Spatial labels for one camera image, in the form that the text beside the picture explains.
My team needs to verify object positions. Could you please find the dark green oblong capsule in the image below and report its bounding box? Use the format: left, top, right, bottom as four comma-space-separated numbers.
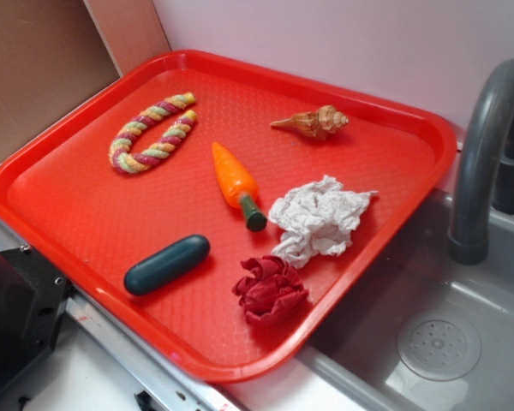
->
123, 234, 211, 296

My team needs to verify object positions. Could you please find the brown spiral seashell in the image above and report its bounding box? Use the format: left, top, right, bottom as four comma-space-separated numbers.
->
270, 105, 350, 140

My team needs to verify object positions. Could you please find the crumpled white paper towel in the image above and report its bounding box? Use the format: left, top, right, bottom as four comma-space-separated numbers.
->
268, 176, 378, 269

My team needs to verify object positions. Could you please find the grey plastic toy sink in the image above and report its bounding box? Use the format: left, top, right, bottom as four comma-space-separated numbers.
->
299, 192, 514, 410

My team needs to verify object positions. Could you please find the crumpled red cloth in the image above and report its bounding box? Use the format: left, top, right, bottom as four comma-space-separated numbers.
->
232, 255, 309, 326

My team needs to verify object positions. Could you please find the brown cardboard panel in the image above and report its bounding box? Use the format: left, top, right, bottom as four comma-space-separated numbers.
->
0, 1, 170, 163

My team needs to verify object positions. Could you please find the orange toy carrot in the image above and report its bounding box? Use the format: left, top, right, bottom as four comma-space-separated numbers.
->
212, 142, 267, 232

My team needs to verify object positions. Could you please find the multicolour twisted rope toy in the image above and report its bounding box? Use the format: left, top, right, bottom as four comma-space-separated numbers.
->
108, 92, 198, 175

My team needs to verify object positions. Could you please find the grey toy faucet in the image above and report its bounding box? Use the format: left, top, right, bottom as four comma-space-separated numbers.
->
448, 59, 514, 265

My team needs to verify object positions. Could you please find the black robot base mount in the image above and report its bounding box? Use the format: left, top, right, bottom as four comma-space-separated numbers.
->
0, 246, 71, 399

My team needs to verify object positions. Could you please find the red plastic tray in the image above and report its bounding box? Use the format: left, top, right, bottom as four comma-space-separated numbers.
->
0, 51, 457, 383

